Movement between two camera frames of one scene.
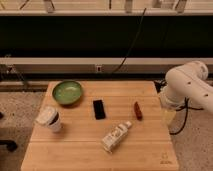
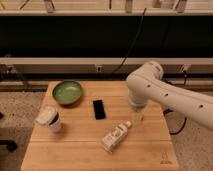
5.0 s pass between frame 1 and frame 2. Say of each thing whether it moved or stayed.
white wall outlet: stayed
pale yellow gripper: moved
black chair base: stayed
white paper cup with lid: stayed
